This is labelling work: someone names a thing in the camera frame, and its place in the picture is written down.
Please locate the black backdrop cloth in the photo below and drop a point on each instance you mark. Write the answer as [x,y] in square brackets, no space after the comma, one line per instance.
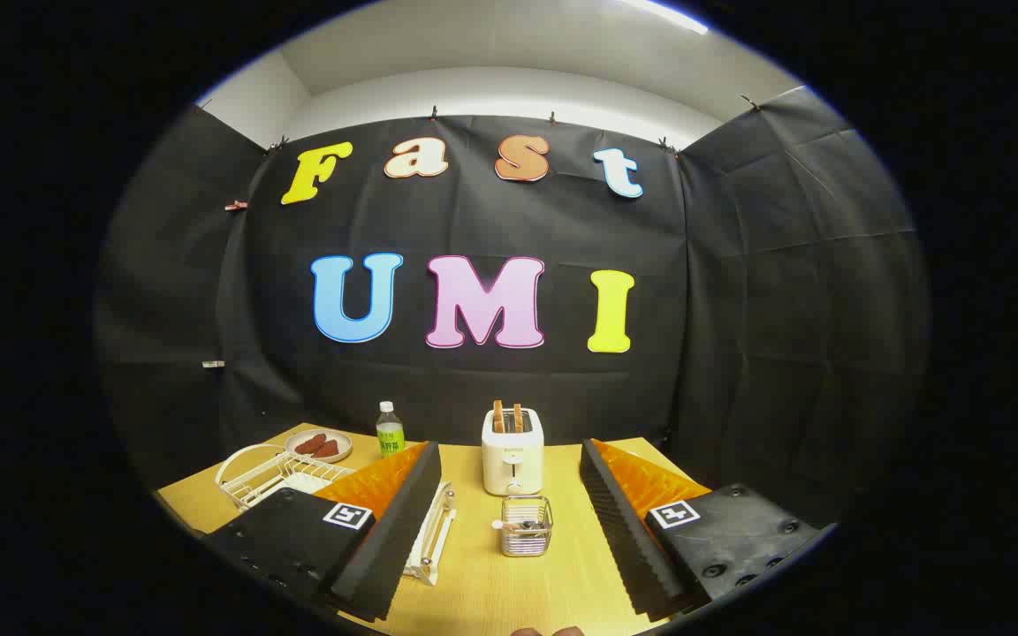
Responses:
[739,309]

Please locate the red sausage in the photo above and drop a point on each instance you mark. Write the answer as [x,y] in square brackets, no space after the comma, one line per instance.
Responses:
[328,450]
[309,442]

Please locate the toasted bread slice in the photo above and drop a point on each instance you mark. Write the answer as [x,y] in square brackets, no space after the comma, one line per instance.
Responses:
[497,417]
[518,419]

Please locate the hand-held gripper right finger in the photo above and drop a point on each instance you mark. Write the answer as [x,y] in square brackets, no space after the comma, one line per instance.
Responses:
[624,539]

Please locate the green label drink bottle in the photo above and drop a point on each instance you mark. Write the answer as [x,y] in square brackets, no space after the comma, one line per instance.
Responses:
[390,437]

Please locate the white toaster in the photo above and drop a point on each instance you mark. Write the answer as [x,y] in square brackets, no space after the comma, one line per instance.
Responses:
[512,464]

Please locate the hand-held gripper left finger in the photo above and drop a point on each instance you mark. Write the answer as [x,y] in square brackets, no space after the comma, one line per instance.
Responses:
[390,548]

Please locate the small pink plate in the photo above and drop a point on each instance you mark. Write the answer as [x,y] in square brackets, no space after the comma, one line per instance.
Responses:
[341,442]

